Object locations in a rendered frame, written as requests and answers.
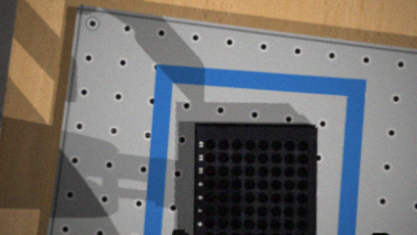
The blue tape border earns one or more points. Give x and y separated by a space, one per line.
354 89

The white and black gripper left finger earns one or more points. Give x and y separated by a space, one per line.
179 232

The black well plate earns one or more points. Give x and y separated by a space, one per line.
255 179

